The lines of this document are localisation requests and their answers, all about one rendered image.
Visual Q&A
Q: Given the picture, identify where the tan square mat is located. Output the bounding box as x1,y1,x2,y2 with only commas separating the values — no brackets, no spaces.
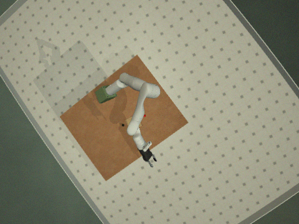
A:
125,117,132,125

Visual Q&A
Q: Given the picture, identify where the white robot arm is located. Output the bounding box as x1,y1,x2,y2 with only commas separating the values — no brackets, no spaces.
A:
106,73,160,144

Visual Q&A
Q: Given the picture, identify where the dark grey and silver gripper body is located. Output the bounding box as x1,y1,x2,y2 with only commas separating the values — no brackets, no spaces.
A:
136,140,153,161

